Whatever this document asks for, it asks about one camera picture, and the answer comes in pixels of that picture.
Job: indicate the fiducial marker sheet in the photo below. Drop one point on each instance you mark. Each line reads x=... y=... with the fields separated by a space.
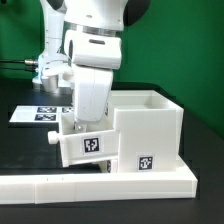
x=38 y=114

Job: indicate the white L-shaped fence wall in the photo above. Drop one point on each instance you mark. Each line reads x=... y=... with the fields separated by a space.
x=28 y=189

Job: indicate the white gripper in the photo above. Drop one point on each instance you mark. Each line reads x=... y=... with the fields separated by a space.
x=91 y=90

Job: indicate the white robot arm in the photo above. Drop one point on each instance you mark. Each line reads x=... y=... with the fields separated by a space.
x=82 y=49

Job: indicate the white drawer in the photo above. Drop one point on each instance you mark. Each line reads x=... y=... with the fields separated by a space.
x=109 y=166
x=98 y=143

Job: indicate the white drawer cabinet box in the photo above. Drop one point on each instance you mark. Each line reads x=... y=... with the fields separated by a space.
x=149 y=127

